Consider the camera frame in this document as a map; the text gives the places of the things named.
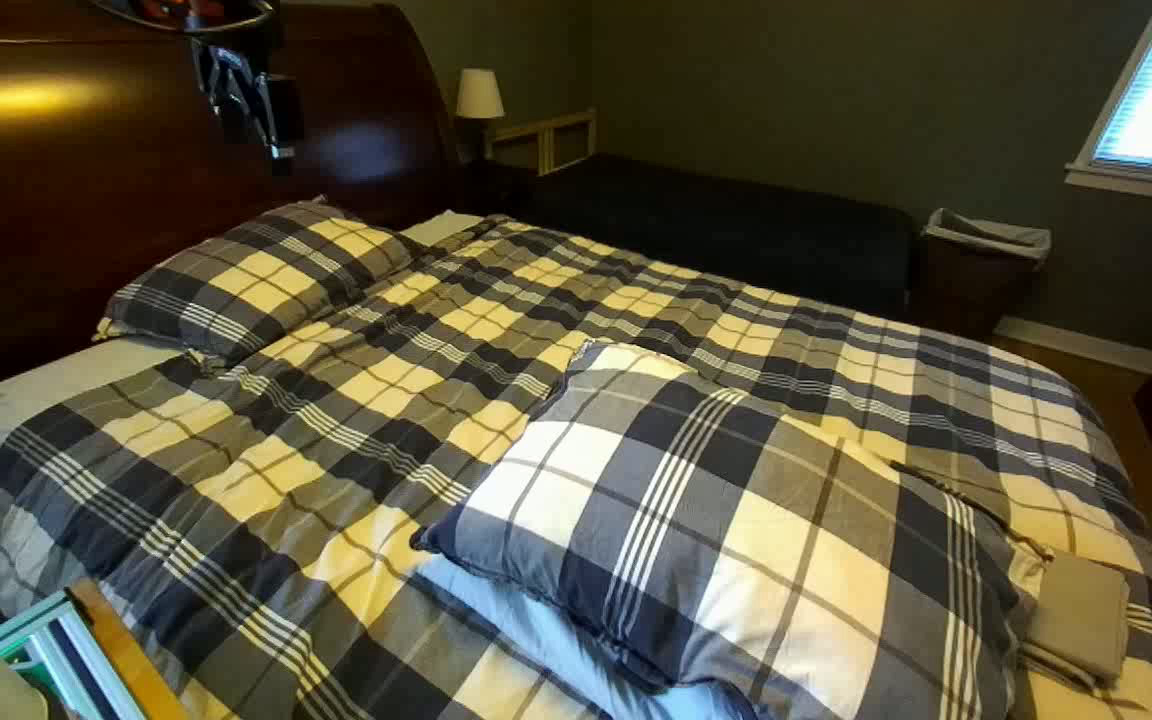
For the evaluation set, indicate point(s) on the plaid pillow at headboard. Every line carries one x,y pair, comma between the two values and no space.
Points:
258,283

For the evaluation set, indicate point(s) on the teal and wood cart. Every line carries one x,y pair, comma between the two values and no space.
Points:
82,654

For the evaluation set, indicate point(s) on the white sheet pillow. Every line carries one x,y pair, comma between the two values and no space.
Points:
74,375

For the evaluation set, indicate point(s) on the brown laundry hamper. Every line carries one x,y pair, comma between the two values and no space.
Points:
975,268

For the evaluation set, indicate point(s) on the small white table lamp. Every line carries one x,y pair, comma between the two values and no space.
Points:
477,105

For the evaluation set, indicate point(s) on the dark blue daybed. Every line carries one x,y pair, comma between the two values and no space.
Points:
783,236

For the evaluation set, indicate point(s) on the plaid yellow grey comforter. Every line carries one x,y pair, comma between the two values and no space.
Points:
258,526

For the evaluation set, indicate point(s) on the dark wooden headboard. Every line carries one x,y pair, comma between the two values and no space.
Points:
111,153

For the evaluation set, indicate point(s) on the small beige cushion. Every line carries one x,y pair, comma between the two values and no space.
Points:
1080,623

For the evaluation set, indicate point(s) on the large plaid pillow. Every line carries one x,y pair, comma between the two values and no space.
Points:
709,539

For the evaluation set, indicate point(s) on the white pillow under plaid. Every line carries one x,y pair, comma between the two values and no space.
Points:
551,643

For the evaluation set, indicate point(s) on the white wooden shelf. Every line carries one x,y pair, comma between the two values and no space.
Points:
545,145

